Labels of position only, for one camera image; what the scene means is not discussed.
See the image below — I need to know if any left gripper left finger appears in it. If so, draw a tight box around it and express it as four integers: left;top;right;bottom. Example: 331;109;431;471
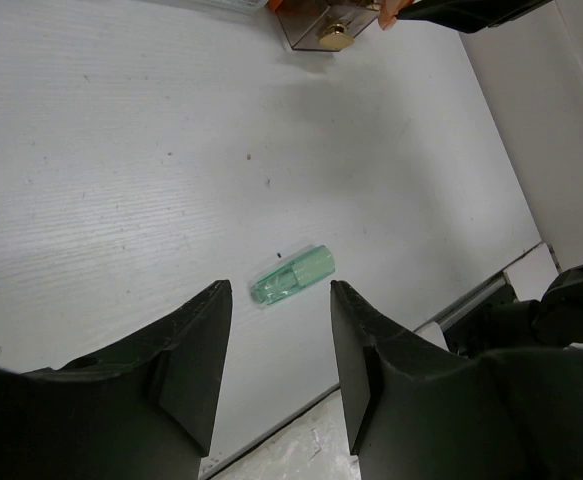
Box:
0;280;232;479

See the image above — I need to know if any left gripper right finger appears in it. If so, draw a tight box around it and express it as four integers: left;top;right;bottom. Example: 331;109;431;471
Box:
330;281;583;479

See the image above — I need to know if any teal drawer cabinet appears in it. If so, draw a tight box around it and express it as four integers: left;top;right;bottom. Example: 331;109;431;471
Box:
195;0;269;14

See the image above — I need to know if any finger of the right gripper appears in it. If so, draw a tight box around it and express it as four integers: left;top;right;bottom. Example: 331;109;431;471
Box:
396;0;551;34

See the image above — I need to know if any green highlighter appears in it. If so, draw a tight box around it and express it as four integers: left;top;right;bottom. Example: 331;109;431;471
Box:
249;245;336;307

